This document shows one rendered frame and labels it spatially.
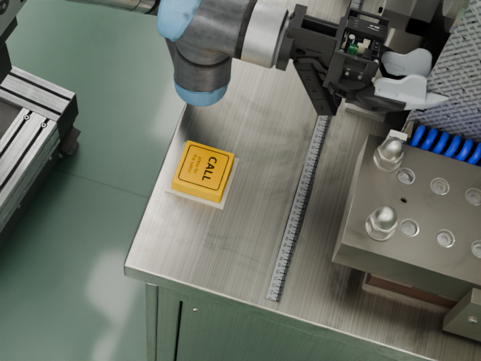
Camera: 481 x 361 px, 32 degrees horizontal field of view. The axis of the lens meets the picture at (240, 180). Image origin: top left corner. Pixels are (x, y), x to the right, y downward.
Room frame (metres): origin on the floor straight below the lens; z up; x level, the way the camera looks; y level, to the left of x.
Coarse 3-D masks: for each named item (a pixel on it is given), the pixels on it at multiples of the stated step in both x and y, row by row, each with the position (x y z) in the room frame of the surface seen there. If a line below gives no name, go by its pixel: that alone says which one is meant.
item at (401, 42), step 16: (384, 0) 0.72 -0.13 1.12; (400, 0) 0.71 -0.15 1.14; (416, 0) 0.69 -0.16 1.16; (432, 0) 0.69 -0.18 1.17; (384, 16) 0.69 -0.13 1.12; (400, 16) 0.69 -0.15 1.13; (416, 16) 0.69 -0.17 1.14; (432, 16) 0.69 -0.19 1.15; (400, 32) 0.70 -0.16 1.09; (416, 32) 0.69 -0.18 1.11; (400, 48) 0.70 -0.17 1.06; (416, 48) 0.70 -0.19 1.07; (352, 112) 0.69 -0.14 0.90; (368, 112) 0.69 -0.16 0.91; (384, 112) 0.70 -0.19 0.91
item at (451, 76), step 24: (456, 48) 0.61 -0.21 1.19; (480, 48) 0.61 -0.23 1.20; (432, 72) 0.61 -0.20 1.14; (456, 72) 0.61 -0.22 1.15; (480, 72) 0.61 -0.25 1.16; (456, 96) 0.61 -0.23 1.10; (480, 96) 0.61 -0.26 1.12; (408, 120) 0.61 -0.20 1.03; (432, 120) 0.61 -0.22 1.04; (456, 120) 0.61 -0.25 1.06; (480, 120) 0.61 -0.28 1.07
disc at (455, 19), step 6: (462, 0) 0.62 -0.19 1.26; (468, 0) 0.61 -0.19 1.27; (462, 6) 0.61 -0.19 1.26; (456, 12) 0.62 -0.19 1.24; (462, 12) 0.60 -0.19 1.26; (450, 18) 0.63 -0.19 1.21; (456, 18) 0.60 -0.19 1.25; (444, 24) 0.64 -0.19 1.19; (450, 24) 0.62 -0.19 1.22; (456, 24) 0.60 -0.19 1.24; (450, 30) 0.61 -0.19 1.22
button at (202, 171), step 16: (192, 144) 0.57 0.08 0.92; (192, 160) 0.55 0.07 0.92; (208, 160) 0.55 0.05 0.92; (224, 160) 0.56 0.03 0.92; (176, 176) 0.52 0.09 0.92; (192, 176) 0.52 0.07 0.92; (208, 176) 0.53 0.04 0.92; (224, 176) 0.53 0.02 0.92; (192, 192) 0.51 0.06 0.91; (208, 192) 0.50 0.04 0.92
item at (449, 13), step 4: (444, 0) 0.67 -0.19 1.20; (448, 0) 0.65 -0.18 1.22; (452, 0) 0.62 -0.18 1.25; (456, 0) 0.62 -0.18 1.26; (460, 0) 0.62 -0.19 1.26; (444, 4) 0.66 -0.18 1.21; (448, 4) 0.64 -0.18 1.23; (452, 4) 0.62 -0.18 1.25; (456, 4) 0.62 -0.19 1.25; (444, 8) 0.65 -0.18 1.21; (448, 8) 0.63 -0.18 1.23; (452, 8) 0.62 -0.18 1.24; (456, 8) 0.62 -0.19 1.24; (444, 12) 0.63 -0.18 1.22; (448, 12) 0.62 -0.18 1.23; (452, 12) 0.62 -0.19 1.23; (448, 16) 0.63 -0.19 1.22
